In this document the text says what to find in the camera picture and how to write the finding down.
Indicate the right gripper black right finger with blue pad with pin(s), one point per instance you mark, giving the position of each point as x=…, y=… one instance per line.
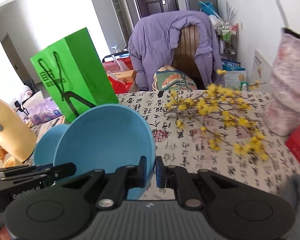
x=181, y=182

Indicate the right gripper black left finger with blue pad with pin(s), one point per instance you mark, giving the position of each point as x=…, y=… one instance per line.
x=120, y=182

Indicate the blue bowl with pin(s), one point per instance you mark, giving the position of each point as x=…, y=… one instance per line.
x=107, y=137
x=46, y=147

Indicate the person's left hand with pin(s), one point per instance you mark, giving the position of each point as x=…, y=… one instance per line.
x=4, y=234

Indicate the yellow thermos jug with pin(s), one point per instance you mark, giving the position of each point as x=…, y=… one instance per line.
x=15, y=136

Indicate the patterned tablecloth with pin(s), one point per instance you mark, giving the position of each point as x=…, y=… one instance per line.
x=184, y=128

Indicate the yellow flower branch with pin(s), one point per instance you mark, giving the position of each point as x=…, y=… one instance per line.
x=224, y=114

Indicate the wooden chair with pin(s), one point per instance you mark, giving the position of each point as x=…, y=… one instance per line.
x=185, y=52

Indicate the green paper bag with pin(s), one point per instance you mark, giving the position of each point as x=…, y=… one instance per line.
x=73, y=75

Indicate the grey purple cloth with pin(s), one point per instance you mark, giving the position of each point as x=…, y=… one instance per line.
x=291, y=193

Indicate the purple jacket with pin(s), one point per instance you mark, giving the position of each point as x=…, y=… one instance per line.
x=155, y=38

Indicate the pink textured vase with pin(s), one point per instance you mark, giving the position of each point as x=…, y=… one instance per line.
x=282, y=114

